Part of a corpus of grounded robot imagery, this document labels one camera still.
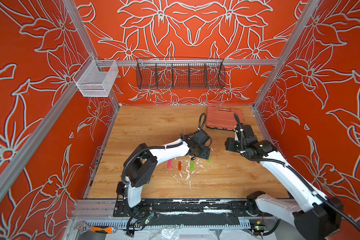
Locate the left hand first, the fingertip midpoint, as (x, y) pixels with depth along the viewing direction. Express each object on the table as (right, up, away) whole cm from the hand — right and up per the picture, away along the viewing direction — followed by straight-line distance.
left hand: (205, 152), depth 86 cm
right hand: (+11, +7, -6) cm, 14 cm away
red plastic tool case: (+16, +21, +23) cm, 35 cm away
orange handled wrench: (-61, -31, -17) cm, 71 cm away
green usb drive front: (-8, -8, +2) cm, 12 cm away
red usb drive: (-15, -8, +2) cm, 18 cm away
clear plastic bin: (-69, +46, +7) cm, 83 cm away
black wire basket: (-15, +50, +12) cm, 54 cm away
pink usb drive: (-21, -9, +3) cm, 23 cm away
